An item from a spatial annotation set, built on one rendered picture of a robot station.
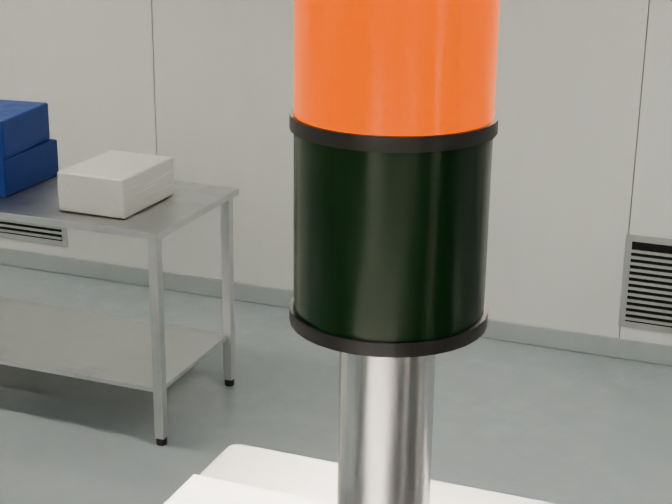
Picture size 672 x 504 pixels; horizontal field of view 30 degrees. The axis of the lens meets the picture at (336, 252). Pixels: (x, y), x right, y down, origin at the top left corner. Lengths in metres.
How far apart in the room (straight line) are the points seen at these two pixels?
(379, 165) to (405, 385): 0.06
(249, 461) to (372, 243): 0.19
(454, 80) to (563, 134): 5.54
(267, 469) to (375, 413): 0.14
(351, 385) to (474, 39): 0.09
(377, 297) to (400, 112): 0.04
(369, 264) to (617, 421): 5.16
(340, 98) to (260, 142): 6.03
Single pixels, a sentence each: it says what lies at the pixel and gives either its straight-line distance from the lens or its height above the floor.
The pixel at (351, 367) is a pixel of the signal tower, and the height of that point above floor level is 2.19.
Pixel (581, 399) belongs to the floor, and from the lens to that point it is 5.61.
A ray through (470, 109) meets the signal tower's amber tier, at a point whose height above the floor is 2.26.
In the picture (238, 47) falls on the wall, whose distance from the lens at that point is 6.27.
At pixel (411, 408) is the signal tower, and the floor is 2.18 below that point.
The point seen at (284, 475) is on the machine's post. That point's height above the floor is 2.10.
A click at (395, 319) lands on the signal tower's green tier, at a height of 2.21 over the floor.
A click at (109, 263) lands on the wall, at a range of 6.93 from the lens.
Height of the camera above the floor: 2.32
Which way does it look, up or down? 18 degrees down
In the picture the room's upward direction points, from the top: 1 degrees clockwise
